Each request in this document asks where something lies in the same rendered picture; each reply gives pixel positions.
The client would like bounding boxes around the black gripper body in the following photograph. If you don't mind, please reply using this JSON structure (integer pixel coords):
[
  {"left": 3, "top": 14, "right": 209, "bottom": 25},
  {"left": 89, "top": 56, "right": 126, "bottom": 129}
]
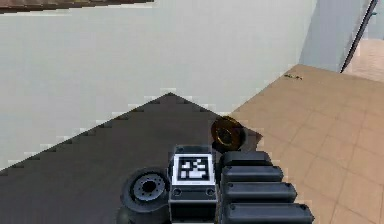
[{"left": 115, "top": 166, "right": 172, "bottom": 224}]

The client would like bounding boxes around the brown round bowl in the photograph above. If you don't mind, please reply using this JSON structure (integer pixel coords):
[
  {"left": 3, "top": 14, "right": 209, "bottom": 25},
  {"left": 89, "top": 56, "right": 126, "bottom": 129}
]
[{"left": 210, "top": 115, "right": 248, "bottom": 154}]

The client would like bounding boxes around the brown wooden furniture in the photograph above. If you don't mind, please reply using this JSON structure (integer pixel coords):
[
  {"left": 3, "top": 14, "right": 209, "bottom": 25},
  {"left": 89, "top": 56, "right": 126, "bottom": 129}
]
[{"left": 0, "top": 0, "right": 155, "bottom": 15}]

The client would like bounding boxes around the dark room door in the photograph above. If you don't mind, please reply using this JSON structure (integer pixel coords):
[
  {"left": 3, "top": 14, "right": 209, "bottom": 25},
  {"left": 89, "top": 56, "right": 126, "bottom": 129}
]
[{"left": 339, "top": 0, "right": 380, "bottom": 74}]

